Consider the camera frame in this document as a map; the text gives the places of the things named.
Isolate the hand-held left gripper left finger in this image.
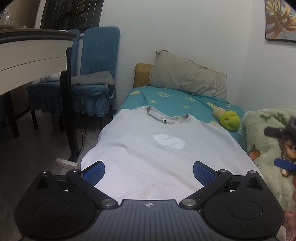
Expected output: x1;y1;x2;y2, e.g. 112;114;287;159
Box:
35;161;119;210

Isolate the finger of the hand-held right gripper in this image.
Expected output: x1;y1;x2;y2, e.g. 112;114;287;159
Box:
264;126;288;139
274;158;296;171

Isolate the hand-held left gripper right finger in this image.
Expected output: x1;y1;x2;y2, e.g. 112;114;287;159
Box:
179;161;264;210

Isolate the white t-shirt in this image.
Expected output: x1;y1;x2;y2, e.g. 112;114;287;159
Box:
80;105;263;201

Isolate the green printed blanket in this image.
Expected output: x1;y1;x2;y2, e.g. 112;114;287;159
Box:
242;108;296;241

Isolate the white power strip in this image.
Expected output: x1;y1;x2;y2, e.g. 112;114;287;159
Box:
55;158;79;169

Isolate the green plush toy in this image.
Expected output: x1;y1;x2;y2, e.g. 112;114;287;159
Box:
213;107;241;132

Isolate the teal printed bed sheet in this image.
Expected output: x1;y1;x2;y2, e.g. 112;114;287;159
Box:
117;86;247;149

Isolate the grey folded cloth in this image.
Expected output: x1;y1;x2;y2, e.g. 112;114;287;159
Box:
70;71;116;88

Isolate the blue covered chair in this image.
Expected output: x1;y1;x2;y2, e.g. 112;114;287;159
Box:
70;27;121;132
26;29;80;131

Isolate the grey pillow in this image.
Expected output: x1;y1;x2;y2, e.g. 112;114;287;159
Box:
150;50;228;100

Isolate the small white plush toy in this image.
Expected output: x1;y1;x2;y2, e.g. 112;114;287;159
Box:
40;72;61;83

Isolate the mustard headboard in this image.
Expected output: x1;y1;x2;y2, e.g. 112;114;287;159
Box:
134;63;154;88

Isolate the white table with dark legs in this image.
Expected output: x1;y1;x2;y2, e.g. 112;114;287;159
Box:
0;24;81;163

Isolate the dark slatted panel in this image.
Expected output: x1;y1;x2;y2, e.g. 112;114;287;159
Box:
35;0;104;33

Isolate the clear glass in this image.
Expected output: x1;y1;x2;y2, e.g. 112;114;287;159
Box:
0;11;14;25

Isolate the black cable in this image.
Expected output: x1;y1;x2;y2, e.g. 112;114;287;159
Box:
73;97;86;161

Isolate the leaf wall picture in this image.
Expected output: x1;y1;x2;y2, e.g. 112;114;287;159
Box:
264;0;296;43

